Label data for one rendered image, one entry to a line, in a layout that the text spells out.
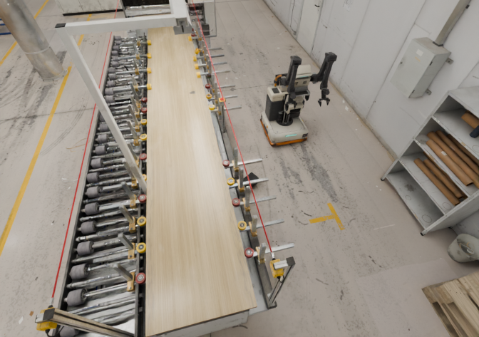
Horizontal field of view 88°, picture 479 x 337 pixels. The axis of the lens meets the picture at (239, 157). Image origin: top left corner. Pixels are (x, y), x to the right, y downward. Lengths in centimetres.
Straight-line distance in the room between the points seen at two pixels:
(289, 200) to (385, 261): 131
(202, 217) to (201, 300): 68
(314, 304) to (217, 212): 148
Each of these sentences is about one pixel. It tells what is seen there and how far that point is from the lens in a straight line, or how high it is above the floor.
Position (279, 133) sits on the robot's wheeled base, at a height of 28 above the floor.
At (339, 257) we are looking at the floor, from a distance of 340.
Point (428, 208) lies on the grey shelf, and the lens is 411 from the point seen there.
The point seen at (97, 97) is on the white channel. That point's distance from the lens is 196.
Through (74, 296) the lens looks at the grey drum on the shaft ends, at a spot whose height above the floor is 86.
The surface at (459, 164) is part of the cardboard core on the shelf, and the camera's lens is 355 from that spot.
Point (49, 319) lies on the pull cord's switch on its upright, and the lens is 146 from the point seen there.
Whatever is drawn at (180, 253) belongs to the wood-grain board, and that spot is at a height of 90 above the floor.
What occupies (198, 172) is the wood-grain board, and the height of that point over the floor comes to 90.
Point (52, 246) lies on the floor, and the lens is 395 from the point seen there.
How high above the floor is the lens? 302
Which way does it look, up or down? 50 degrees down
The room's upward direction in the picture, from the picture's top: straight up
